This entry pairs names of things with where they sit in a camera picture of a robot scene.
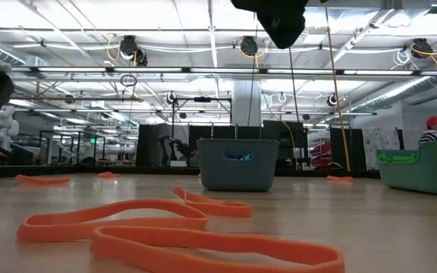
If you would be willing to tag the blue rubber band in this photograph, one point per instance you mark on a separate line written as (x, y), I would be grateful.
(237, 155)

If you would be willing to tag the blue plastic basket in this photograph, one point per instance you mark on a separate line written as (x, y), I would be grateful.
(218, 174)

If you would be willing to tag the black background robot arm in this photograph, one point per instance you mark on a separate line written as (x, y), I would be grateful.
(177, 146)

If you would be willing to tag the white pillar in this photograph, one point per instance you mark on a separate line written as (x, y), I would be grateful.
(243, 106)

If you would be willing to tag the black mesh computer case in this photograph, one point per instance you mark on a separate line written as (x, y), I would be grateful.
(287, 140)

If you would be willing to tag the red rack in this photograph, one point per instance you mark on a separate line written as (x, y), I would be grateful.
(321, 151)

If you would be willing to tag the black partition panel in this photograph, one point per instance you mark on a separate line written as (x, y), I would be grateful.
(345, 148)
(150, 144)

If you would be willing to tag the white patterned cover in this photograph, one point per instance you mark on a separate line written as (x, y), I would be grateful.
(381, 144)

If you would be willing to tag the person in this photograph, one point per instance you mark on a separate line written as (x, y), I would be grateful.
(432, 130)

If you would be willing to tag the green plastic basket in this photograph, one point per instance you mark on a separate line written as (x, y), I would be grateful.
(431, 174)

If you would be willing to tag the black camera stand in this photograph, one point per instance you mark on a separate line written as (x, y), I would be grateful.
(173, 113)

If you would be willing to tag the silver ceiling duct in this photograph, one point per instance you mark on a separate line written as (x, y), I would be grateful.
(404, 89)

